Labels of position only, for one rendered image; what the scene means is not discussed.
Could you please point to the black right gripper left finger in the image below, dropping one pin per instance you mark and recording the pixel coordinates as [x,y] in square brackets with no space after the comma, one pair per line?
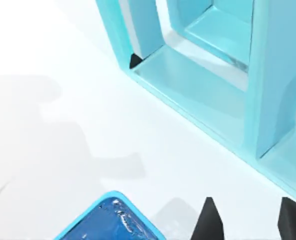
[208,222]

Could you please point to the blue framed book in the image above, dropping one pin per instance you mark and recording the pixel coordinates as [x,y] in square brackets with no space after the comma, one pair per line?
[111,220]

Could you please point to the light blue rack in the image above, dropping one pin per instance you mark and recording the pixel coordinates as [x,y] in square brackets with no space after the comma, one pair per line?
[263,82]

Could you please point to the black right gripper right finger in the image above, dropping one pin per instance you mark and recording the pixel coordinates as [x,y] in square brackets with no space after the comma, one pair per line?
[293,220]

